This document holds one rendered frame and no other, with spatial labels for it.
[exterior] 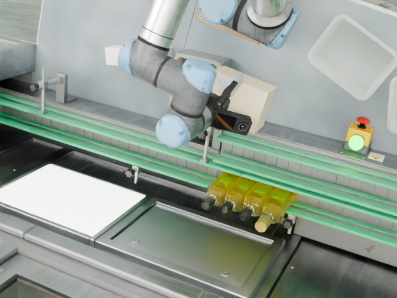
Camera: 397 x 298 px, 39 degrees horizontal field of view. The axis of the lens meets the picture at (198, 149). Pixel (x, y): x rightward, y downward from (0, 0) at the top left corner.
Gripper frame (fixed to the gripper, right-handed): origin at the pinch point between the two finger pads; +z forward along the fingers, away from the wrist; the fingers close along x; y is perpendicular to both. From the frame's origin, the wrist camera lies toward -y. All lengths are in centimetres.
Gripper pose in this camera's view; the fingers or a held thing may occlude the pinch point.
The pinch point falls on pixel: (237, 100)
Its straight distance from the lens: 151.6
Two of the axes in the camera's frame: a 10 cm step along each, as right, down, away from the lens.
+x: -2.6, 8.6, 4.4
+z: 4.3, -3.0, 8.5
